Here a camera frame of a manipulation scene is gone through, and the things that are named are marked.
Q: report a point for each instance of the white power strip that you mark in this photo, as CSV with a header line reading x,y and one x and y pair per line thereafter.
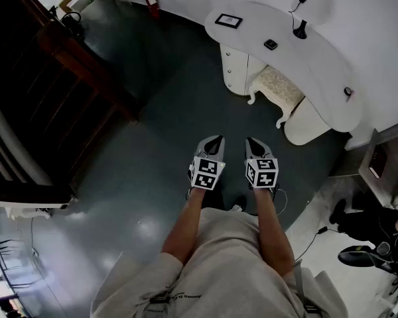
x,y
53,207

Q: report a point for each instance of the person's right forearm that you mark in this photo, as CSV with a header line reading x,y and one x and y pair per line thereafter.
x,y
272,230

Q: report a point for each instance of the dark red book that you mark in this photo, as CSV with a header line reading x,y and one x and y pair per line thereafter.
x,y
378,161

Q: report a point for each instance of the white vanity mirror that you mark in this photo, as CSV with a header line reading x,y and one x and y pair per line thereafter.
x,y
321,8

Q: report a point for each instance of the person's left forearm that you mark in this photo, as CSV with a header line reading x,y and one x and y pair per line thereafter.
x,y
185,224

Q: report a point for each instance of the person's white shoe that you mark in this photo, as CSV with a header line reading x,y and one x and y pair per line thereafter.
x,y
237,207

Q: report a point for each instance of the white and yellow box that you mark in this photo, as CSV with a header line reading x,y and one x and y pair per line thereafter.
x,y
78,2

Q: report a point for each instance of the black picture frame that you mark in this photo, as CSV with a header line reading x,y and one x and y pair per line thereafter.
x,y
229,21

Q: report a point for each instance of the red fire extinguisher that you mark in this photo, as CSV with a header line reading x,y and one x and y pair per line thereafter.
x,y
152,5

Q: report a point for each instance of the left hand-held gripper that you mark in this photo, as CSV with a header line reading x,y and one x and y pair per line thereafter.
x,y
204,174

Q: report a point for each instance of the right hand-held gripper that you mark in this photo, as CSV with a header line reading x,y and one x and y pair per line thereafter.
x,y
262,174

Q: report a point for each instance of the white nightstand with drawer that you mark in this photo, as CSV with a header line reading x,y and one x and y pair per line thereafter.
x,y
258,22

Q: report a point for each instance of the black round stand base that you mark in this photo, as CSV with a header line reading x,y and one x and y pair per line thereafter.
x,y
300,33

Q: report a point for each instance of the white stool with floral cushion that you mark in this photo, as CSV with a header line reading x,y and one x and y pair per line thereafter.
x,y
278,86

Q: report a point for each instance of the grey desk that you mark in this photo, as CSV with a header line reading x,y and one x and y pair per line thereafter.
x,y
394,144

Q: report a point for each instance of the black kettle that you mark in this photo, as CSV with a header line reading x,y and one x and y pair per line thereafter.
x,y
72,20

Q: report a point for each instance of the small black square box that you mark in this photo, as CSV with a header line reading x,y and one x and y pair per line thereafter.
x,y
271,44

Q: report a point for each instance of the person's grey shirt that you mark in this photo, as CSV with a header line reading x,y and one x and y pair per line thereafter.
x,y
229,270

